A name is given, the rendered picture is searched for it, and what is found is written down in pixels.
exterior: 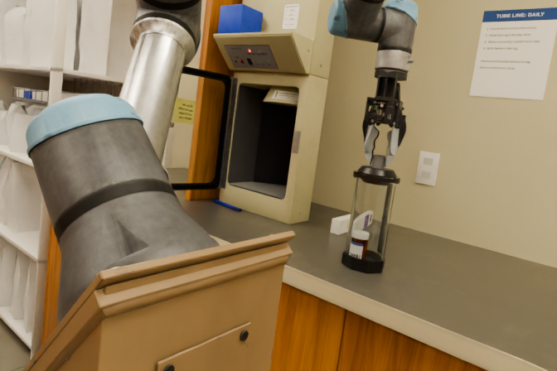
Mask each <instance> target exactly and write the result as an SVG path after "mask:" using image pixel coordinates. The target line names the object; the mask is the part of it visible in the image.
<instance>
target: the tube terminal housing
mask: <svg viewBox="0 0 557 371"><path fill-rule="evenodd" d="M334 1H335V0H243V1H242V4H244V5H246V6H248V7H252V8H253V9H255V10H257V11H260V12H262V13H263V19H262V27H261V32H270V31H293V32H295V33H298V34H299V35H301V36H305V37H307V38H309V39H311V40H313V47H312V59H311V64H310V71H309V73H308V74H295V73H276V72H257V71H238V70H236V71H234V77H233V78H238V84H237V92H236V99H235V110H236V103H237V96H238V88H239V86H240V85H244V86H249V87H252V88H256V89H263V90H266V89H270V88H271V87H272V86H279V87H288V88H295V89H299V96H298V108H297V115H296V121H295V128H294V132H295V131H300V132H301V133H300V140H299V146H298V154H297V153H291V158H290V164H289V171H288V183H287V189H286V195H285V197H284V199H282V200H280V199H277V198H274V197H270V196H267V195H262V194H259V193H256V192H253V191H249V190H244V189H241V188H238V187H235V186H232V185H229V183H228V173H229V165H230V155H229V162H228V169H227V177H226V183H225V189H224V188H220V198H219V201H222V202H225V203H226V204H229V205H233V206H235V207H238V208H240V209H242V210H246V211H249V212H251V213H254V214H259V215H262V216H264V217H267V218H270V219H274V220H277V221H280V222H283V223H285V224H296V223H299V222H303V221H308V219H309V213H310V207H311V200H312V189H313V183H314V177H315V171H316V165H317V154H318V148H319V142H320V136H321V130H322V119H323V113H324V107H325V101H326V95H327V83H328V77H329V71H330V65H331V58H332V48H333V42H334V35H332V34H330V33H329V31H328V29H327V19H328V14H329V11H330V7H331V5H332V4H333V2H334ZM298 2H300V3H301V4H300V11H299V17H298V29H292V30H282V23H283V10H284V4H289V3H298ZM234 123H235V112H234V120H233V127H232V134H231V141H230V152H231V145H232V137H233V131H234Z"/></svg>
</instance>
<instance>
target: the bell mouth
mask: <svg viewBox="0 0 557 371"><path fill-rule="evenodd" d="M298 96H299V89H295V88H288V87H279V86H272V87H271V88H270V90H269V92H268V93H267V95H266V96H265V98H264V101H263V102H265V103H271V104H280V105H287V106H293V107H297V106H298Z"/></svg>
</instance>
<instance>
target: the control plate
mask: <svg viewBox="0 0 557 371"><path fill-rule="evenodd" d="M224 47H225V49H226V51H227V53H228V56H229V57H230V60H231V62H232V64H233V66H234V67H235V68H258V69H278V66H277V64H276V61H275V59H274V56H273V53H272V51H271V49H270V47H269V45H224ZM249 50H251V52H249ZM259 50H261V52H259ZM247 59H251V61H252V63H253V64H252V65H250V64H249V62H248V61H247ZM235 60H237V63H236V62H235ZM241 60H243V61H244V64H242V63H241V62H240V61H241ZM255 60H257V61H258V62H257V63H255ZM261 60H262V61H263V63H261ZM267 60H268V61H269V63H267Z"/></svg>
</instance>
